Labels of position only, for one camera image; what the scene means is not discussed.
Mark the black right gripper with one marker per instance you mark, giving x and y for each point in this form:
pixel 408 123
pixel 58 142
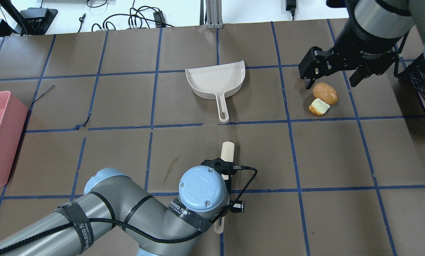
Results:
pixel 362 45

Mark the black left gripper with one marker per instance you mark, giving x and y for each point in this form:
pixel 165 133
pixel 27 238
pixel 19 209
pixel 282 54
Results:
pixel 238 206

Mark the brown potato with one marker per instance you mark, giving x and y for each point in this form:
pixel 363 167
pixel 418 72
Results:
pixel 326 93

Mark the bread piece with crust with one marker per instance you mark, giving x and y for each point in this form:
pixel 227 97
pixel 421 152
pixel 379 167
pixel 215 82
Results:
pixel 318 107

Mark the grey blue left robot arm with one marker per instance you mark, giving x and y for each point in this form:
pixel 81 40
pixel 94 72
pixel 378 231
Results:
pixel 113 200

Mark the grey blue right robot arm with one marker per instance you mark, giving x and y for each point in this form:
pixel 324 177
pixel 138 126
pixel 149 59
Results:
pixel 388 18

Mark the pink plastic bin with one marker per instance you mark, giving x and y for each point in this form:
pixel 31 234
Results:
pixel 12 118

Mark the aluminium frame post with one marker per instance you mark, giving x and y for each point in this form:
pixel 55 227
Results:
pixel 214 14

